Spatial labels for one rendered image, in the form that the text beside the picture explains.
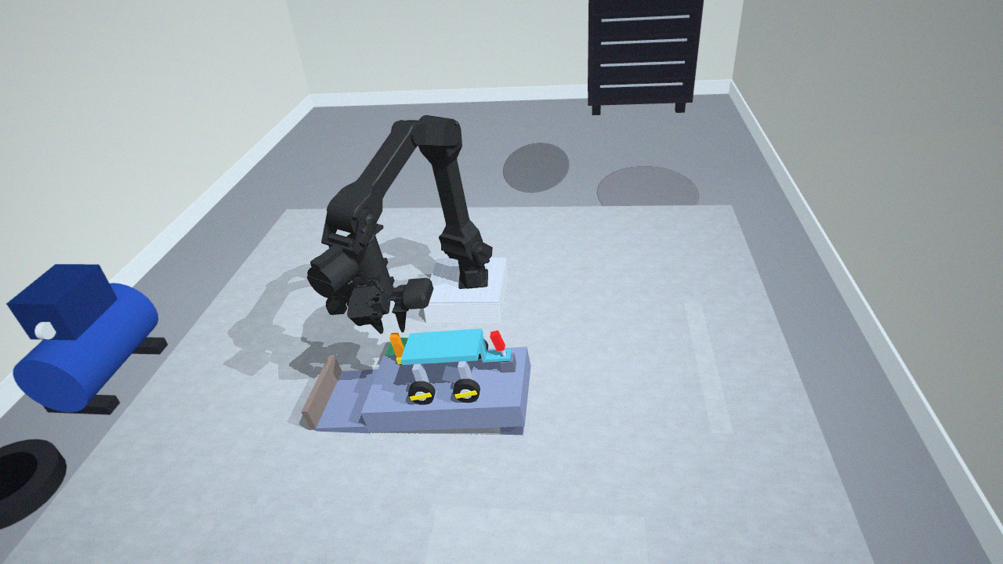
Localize red-headed stop pin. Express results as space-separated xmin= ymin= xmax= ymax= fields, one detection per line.
xmin=490 ymin=331 xmax=507 ymax=356

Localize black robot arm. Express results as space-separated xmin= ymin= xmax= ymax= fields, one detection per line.
xmin=307 ymin=115 xmax=493 ymax=326

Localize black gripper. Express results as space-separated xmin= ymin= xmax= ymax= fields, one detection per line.
xmin=326 ymin=258 xmax=434 ymax=332

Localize blue-grey ramp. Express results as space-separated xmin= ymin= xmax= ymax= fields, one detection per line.
xmin=301 ymin=347 xmax=531 ymax=436

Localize green tray walls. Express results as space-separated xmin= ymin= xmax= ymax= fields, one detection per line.
xmin=385 ymin=338 xmax=408 ymax=356

